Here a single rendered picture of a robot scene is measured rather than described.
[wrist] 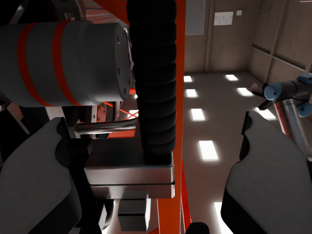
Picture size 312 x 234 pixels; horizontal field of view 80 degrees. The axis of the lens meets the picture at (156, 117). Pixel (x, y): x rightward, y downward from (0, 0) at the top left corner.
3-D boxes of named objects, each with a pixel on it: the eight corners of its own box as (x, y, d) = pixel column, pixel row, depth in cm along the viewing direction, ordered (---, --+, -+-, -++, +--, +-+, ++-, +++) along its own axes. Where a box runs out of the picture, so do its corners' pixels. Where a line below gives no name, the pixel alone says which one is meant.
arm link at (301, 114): (318, 101, 85) (311, 118, 89) (297, 92, 94) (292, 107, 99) (303, 104, 84) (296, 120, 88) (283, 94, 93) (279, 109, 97)
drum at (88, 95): (-57, 29, 24) (-4, 123, 31) (108, 20, 23) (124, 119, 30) (17, 22, 36) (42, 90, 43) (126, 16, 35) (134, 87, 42)
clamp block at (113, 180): (81, 167, 18) (93, 203, 21) (175, 165, 18) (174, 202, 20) (96, 136, 22) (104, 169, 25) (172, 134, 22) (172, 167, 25)
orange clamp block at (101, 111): (72, 122, 59) (84, 128, 67) (97, 122, 58) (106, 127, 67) (74, 101, 60) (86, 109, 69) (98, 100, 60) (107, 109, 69)
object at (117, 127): (64, 125, 40) (77, 161, 46) (153, 122, 40) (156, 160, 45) (91, 93, 56) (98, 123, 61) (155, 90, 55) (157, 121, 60)
